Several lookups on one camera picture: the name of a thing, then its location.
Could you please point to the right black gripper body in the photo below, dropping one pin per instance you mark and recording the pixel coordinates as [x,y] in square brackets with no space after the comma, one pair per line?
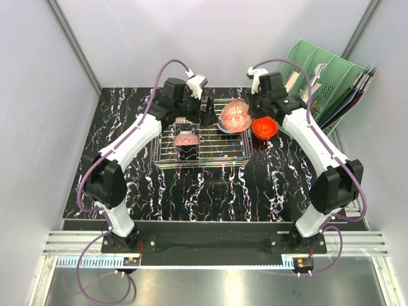
[257,105]

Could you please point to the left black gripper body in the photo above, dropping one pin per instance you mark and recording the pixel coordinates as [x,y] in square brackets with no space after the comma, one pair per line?
[190,107]

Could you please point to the red patterned ceramic bowl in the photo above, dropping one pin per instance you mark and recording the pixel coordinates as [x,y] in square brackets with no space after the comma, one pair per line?
[181,120]

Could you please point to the plain orange bowl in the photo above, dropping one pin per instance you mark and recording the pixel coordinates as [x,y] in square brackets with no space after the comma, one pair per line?
[264,128]

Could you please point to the blue zigzag pattern bowl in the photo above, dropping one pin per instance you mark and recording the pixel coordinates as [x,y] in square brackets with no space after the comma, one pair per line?
[238,110]

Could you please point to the pink floral pattern bowl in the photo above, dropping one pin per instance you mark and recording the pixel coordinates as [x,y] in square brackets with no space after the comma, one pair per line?
[186,138]

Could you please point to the metal wire dish rack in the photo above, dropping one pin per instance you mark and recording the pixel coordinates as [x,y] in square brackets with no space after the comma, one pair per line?
[216,149]

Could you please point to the blue orange ceramic bowl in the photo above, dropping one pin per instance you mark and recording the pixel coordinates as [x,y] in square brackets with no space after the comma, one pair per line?
[228,126]

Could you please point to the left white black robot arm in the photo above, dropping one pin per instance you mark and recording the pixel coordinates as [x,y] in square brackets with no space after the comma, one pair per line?
[104,181]

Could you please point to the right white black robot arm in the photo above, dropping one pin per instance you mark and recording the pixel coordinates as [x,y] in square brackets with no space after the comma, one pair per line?
[337,175]

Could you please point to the purple spine book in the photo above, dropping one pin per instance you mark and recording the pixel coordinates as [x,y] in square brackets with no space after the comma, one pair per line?
[291,81]

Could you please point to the blue yellow cover book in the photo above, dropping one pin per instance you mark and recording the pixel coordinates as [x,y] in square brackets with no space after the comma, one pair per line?
[316,89]

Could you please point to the green plastic file organizer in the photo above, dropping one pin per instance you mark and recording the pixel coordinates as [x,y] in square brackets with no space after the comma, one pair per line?
[338,75]

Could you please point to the black marble pattern mat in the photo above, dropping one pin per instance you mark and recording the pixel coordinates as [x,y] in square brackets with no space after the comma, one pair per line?
[272,186]

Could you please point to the white crumpled paper item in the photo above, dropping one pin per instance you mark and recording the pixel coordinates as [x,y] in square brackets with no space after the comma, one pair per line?
[317,73]

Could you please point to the dark folders stack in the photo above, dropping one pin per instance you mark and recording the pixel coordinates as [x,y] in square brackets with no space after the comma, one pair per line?
[346,94]

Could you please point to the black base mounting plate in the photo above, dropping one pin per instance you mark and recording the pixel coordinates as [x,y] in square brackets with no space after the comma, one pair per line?
[211,259]

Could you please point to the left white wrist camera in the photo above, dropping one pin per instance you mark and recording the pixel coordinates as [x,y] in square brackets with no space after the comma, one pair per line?
[196,84]

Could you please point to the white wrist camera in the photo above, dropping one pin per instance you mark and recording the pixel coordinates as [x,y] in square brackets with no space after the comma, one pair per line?
[196,84]
[254,75]

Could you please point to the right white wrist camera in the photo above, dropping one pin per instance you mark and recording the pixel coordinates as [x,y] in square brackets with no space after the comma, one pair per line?
[254,75]

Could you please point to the aluminium rail frame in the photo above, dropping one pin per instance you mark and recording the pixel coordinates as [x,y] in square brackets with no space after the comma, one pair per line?
[348,243]

